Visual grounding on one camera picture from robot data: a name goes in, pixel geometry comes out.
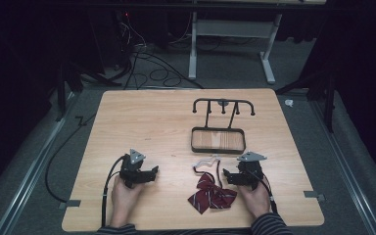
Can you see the black metal rack with tray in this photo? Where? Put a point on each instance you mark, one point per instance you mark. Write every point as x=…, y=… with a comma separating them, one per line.
x=218, y=141

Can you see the person's right hand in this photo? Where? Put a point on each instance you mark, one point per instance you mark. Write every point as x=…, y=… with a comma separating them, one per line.
x=258, y=200

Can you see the grey metal floor rail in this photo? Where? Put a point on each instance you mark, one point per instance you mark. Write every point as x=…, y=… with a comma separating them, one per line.
x=346, y=163
x=29, y=169

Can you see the small white crumpled scrap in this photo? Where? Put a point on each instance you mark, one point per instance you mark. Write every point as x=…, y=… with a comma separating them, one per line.
x=289, y=103

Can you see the black tripod stand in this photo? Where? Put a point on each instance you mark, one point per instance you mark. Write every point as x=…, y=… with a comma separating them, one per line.
x=328, y=91
x=65, y=81

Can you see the white metal desk frame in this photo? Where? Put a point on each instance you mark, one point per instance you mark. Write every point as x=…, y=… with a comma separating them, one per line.
x=231, y=28

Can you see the grey table bracket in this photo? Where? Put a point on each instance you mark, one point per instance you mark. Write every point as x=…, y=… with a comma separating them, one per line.
x=314, y=195
x=69, y=204

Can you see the dark red striped bow tie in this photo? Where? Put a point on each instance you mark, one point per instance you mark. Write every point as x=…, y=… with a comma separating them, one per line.
x=210, y=196

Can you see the person's left hand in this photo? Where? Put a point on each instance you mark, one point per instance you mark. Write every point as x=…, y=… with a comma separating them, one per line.
x=124, y=202

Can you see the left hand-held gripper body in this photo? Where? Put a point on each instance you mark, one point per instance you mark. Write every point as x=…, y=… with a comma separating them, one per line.
x=131, y=171

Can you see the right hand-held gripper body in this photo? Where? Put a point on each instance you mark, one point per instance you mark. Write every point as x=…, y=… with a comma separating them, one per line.
x=251, y=173

